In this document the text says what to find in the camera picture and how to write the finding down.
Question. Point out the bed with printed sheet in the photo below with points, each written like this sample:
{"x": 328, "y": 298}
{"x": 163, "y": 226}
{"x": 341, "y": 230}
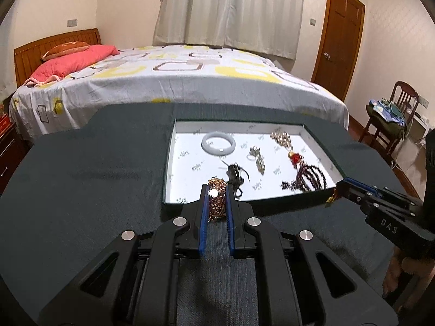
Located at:
{"x": 204, "y": 81}

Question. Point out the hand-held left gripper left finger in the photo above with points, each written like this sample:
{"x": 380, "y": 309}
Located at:
{"x": 204, "y": 224}

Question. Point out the white appliance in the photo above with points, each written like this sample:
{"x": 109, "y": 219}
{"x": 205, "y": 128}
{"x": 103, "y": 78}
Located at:
{"x": 413, "y": 142}

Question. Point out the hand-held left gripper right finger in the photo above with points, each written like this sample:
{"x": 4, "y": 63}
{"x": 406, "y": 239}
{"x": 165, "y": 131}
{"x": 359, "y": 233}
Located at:
{"x": 231, "y": 224}

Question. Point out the grey wall switch plate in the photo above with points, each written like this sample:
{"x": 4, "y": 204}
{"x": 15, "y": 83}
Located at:
{"x": 72, "y": 23}

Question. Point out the wooden door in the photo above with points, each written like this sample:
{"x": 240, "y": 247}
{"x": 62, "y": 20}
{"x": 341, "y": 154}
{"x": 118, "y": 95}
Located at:
{"x": 340, "y": 40}

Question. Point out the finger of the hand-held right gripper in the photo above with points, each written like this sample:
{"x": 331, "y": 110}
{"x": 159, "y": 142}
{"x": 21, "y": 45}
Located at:
{"x": 351, "y": 195}
{"x": 365, "y": 186}

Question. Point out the dark wooden nightstand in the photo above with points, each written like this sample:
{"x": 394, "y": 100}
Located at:
{"x": 10, "y": 156}

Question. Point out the dark grey tablecloth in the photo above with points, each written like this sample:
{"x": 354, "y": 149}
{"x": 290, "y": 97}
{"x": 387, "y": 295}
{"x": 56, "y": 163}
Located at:
{"x": 85, "y": 183}

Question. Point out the small gold red knot charm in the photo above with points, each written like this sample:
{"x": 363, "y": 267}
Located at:
{"x": 295, "y": 158}

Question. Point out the beige curtain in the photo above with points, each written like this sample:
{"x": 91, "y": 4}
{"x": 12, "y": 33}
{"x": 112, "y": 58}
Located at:
{"x": 231, "y": 10}

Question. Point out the gold pearl brooch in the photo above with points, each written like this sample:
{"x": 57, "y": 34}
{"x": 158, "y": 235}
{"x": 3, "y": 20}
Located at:
{"x": 282, "y": 139}

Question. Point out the dark green tray white lining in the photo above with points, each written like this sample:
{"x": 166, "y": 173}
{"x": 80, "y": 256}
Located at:
{"x": 190, "y": 176}

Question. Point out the orange pillow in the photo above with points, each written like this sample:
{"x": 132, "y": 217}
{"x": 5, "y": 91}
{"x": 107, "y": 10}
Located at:
{"x": 66, "y": 50}

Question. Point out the person's right hand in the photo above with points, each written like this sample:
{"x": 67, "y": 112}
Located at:
{"x": 402, "y": 278}

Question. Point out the long silver brooch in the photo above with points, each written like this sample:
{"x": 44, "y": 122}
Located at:
{"x": 261, "y": 166}

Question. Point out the white jade bangle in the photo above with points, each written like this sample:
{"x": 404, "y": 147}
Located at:
{"x": 217, "y": 151}

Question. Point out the wooden chair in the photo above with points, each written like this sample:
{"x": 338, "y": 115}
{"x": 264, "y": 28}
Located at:
{"x": 406, "y": 91}

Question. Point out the wooden headboard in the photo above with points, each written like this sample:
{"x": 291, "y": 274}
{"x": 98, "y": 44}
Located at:
{"x": 30, "y": 52}

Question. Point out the pink blanket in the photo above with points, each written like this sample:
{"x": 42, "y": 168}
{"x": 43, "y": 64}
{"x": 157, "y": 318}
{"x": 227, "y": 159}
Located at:
{"x": 74, "y": 61}

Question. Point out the clothes pile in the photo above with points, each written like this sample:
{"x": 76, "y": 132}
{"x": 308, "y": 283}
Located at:
{"x": 384, "y": 119}

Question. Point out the large gold red knot charm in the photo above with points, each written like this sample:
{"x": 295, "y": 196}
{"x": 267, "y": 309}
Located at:
{"x": 331, "y": 199}

